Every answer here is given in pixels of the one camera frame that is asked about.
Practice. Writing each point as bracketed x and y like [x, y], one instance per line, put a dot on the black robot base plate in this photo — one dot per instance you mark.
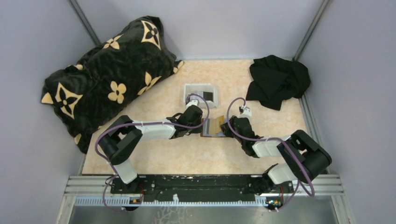
[195, 188]

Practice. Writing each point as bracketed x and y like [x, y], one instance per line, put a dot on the white plastic card box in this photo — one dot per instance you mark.
[190, 89]

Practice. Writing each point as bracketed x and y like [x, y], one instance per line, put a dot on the black floral plush blanket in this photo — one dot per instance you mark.
[107, 78]

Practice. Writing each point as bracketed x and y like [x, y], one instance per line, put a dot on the brown leather card holder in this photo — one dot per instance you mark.
[208, 129]

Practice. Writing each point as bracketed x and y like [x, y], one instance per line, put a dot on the gold credit card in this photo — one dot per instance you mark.
[218, 123]

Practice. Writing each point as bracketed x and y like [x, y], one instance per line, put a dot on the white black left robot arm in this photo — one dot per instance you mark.
[121, 138]

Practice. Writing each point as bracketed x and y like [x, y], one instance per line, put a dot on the aluminium frame rail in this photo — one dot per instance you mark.
[95, 190]

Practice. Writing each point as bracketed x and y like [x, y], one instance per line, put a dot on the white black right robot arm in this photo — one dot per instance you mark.
[304, 158]

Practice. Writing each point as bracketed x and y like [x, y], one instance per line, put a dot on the black crumpled cloth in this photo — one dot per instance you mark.
[275, 80]

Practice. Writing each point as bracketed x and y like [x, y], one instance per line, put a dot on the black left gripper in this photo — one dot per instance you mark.
[197, 130]

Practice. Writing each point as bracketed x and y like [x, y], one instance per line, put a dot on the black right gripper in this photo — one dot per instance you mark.
[226, 129]

